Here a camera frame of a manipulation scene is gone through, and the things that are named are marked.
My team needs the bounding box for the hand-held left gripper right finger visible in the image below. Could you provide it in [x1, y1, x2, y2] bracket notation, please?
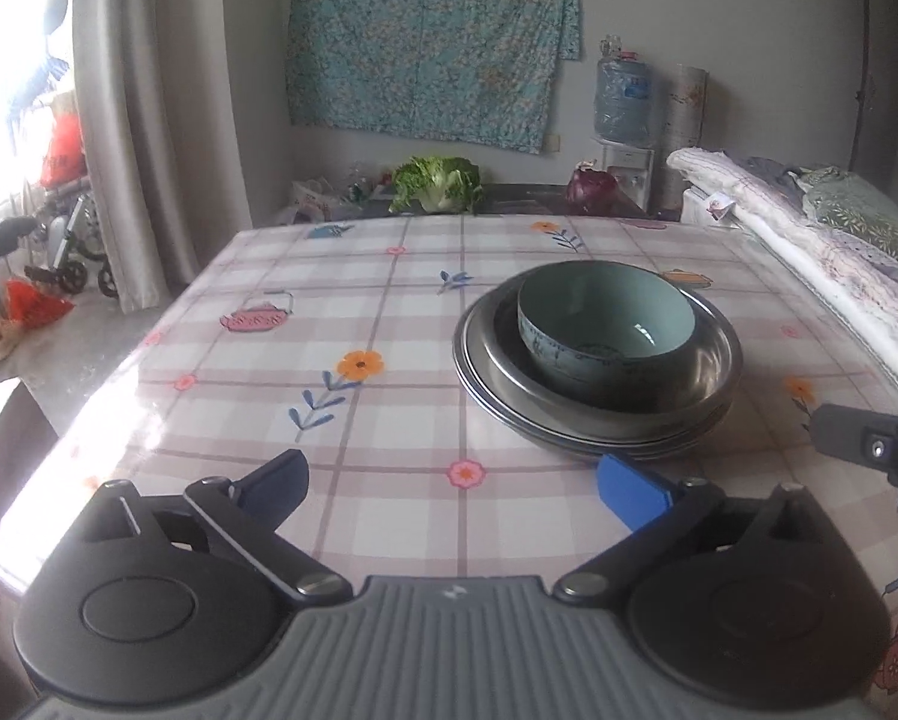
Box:
[552, 453, 833, 608]

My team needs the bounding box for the blue water jug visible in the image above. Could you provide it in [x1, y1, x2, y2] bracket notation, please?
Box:
[594, 52, 656, 147]

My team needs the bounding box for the white plastic bag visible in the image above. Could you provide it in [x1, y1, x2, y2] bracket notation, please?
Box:
[291, 178, 349, 222]

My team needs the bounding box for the rolled floral paper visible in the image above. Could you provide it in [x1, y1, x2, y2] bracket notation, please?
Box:
[655, 64, 711, 215]

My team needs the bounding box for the dark printed poster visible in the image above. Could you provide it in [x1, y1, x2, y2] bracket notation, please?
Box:
[366, 180, 645, 217]

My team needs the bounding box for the deep steel bowl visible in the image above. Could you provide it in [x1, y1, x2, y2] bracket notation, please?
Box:
[490, 281, 743, 419]

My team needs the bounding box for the green floral pillow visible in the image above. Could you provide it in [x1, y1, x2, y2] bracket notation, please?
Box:
[798, 167, 898, 278]

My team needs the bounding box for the beige curtain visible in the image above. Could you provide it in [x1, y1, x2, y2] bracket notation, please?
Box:
[70, 0, 247, 316]

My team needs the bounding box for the white lace quilt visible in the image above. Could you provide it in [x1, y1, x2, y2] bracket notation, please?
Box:
[666, 146, 898, 383]

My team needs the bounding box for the large steel plate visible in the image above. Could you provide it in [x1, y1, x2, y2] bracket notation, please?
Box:
[453, 291, 739, 451]

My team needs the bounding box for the red onion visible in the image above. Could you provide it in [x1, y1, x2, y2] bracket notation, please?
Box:
[565, 167, 621, 211]

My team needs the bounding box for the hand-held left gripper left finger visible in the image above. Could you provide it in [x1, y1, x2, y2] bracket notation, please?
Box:
[74, 448, 354, 606]

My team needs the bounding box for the green ceramic bowl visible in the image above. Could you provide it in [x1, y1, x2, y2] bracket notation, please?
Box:
[516, 261, 696, 397]

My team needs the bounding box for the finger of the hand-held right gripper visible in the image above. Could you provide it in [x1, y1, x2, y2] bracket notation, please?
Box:
[807, 403, 898, 520]

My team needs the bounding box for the napa cabbage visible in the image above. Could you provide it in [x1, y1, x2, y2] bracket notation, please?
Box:
[389, 156, 486, 215]

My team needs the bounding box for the red plastic bag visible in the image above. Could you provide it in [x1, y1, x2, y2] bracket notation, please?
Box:
[40, 94, 86, 188]

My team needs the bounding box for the teal floral wall cloth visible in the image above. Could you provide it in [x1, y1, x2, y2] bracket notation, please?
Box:
[284, 0, 581, 157]

